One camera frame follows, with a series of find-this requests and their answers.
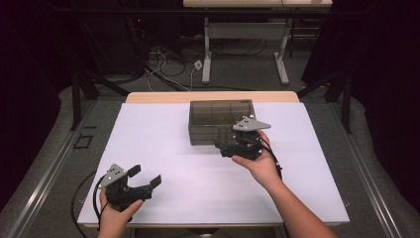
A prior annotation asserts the black metal stand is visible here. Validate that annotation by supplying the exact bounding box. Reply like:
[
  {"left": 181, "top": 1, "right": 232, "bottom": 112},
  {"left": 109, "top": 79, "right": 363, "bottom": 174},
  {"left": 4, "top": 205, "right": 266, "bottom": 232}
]
[
  {"left": 296, "top": 63, "right": 353, "bottom": 134},
  {"left": 69, "top": 19, "right": 131, "bottom": 131}
]

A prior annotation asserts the person's left hand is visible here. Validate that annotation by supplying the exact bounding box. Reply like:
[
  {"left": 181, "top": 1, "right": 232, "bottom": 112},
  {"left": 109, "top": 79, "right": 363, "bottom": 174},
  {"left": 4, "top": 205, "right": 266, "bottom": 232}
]
[{"left": 98, "top": 189, "right": 145, "bottom": 231}]

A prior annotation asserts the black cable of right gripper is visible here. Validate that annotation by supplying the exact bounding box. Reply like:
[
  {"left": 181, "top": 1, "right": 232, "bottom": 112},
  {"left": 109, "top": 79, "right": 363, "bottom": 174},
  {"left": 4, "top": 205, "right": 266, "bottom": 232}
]
[{"left": 257, "top": 136, "right": 284, "bottom": 181}]

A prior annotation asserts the black horizontal bar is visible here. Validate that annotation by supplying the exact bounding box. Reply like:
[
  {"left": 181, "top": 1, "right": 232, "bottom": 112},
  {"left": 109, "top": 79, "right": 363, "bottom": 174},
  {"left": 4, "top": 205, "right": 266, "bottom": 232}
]
[{"left": 49, "top": 7, "right": 365, "bottom": 16}]

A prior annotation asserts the white metal frame desk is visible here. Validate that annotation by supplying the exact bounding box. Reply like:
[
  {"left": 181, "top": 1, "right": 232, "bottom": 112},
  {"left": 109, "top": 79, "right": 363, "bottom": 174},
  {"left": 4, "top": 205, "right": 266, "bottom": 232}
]
[{"left": 182, "top": 0, "right": 334, "bottom": 85}]

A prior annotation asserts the aluminium floor rail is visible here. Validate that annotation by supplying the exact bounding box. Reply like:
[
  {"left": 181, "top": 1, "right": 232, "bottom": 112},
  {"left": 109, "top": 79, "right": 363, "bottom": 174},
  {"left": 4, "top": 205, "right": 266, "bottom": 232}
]
[
  {"left": 330, "top": 98, "right": 403, "bottom": 238},
  {"left": 6, "top": 98, "right": 97, "bottom": 238}
]

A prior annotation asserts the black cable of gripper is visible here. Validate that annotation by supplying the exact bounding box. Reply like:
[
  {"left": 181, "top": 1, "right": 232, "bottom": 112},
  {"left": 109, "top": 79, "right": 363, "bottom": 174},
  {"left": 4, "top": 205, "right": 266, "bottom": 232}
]
[
  {"left": 257, "top": 136, "right": 284, "bottom": 181},
  {"left": 69, "top": 170, "right": 112, "bottom": 238}
]

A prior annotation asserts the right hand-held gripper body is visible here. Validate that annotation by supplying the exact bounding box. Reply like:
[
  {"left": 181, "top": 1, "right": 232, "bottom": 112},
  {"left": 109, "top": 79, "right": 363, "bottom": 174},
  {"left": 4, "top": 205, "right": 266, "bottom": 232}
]
[{"left": 232, "top": 117, "right": 271, "bottom": 162}]

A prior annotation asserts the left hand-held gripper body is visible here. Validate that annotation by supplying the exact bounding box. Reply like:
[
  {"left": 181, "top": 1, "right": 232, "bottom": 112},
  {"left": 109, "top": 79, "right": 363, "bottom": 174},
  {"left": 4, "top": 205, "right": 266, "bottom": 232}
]
[{"left": 98, "top": 163, "right": 154, "bottom": 212}]

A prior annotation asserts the person's right hand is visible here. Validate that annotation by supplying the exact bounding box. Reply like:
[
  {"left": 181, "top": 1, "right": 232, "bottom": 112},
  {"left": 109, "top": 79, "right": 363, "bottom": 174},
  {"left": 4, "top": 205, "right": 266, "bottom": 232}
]
[{"left": 231, "top": 129, "right": 282, "bottom": 190}]

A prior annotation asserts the tangle of floor cables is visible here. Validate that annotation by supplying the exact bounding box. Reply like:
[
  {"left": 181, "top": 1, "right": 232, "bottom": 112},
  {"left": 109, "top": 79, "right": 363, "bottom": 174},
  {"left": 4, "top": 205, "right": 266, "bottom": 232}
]
[{"left": 143, "top": 36, "right": 266, "bottom": 93}]

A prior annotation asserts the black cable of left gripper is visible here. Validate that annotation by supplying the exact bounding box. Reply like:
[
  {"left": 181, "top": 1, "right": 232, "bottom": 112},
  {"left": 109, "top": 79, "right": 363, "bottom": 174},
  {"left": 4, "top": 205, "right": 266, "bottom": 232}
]
[{"left": 69, "top": 170, "right": 112, "bottom": 238}]

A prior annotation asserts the smoky clear plastic drawer cabinet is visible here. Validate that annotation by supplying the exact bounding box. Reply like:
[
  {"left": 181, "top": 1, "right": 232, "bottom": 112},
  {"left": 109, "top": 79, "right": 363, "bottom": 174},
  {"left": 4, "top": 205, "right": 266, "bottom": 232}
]
[{"left": 187, "top": 98, "right": 257, "bottom": 147}]

